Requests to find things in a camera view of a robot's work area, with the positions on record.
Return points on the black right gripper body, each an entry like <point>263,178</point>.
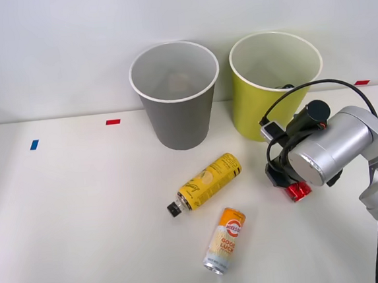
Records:
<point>279,171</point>

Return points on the red drink can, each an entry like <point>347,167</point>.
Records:
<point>298,192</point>

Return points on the silver and black right arm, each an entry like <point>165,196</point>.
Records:
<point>338,141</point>

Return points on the yellow-green plastic waste bin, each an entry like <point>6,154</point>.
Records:
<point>255,109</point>

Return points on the yellow bottle with black cap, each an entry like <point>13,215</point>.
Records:
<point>209,182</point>

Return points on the black can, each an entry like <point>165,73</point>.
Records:
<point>285,87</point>

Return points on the orange and white drink can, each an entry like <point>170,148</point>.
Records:
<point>225,241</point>

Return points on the grey plastic waste bin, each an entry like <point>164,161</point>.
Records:
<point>180,122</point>

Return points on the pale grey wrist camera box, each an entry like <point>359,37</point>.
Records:
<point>271,131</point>

